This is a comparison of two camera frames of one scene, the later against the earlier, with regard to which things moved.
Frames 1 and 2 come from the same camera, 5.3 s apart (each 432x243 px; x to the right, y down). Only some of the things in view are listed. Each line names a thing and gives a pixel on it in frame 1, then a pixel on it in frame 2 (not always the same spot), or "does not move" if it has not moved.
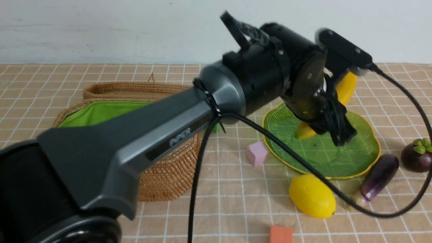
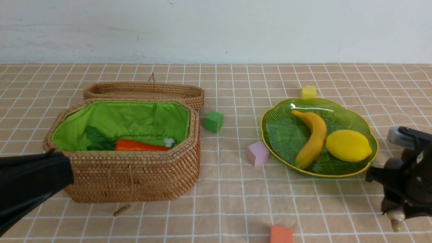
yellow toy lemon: x=312 y=196 → x=348 y=145
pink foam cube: x=256 y=154 does not move
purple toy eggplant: x=380 y=176 → x=396 y=217
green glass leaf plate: x=331 y=161 does not move
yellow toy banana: x=345 y=87 → x=316 y=141
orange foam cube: x=279 y=234 does not move
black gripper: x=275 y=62 → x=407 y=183
